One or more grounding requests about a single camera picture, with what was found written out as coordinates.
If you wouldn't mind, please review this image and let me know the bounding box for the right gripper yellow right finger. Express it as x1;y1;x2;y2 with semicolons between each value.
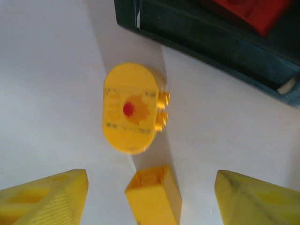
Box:
215;170;300;225

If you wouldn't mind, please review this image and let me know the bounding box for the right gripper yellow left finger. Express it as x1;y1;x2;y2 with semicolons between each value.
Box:
0;168;89;225

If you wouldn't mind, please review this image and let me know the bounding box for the yellow rectangular lego brick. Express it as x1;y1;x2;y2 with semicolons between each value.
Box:
124;164;183;225

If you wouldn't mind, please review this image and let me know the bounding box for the yellow oval printed lego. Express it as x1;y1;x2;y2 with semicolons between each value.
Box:
102;62;172;155

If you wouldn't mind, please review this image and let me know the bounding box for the black plastic bin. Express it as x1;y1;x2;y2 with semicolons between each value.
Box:
114;0;300;108

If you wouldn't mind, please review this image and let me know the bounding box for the red lego brick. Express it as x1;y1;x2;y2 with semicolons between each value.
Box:
210;0;288;38

